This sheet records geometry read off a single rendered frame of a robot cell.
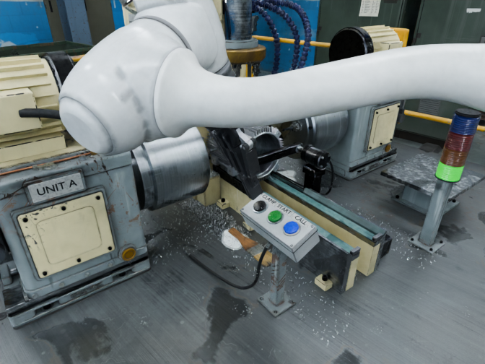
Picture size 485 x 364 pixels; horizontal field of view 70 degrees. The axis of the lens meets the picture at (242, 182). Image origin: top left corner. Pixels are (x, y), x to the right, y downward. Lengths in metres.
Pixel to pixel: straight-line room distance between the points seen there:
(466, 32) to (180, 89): 3.77
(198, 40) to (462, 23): 3.68
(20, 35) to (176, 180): 5.25
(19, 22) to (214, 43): 5.59
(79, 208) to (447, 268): 0.98
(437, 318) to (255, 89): 0.77
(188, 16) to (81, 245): 0.60
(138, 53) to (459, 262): 1.04
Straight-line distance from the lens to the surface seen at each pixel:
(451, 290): 1.09
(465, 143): 1.05
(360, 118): 1.41
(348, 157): 1.46
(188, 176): 0.95
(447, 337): 0.97
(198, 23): 0.50
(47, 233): 0.87
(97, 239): 0.91
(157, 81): 0.38
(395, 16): 4.24
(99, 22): 6.42
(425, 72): 0.45
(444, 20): 4.09
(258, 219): 0.75
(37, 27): 6.12
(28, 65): 0.86
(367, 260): 1.01
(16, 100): 0.80
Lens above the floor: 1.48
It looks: 29 degrees down
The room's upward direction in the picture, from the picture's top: straight up
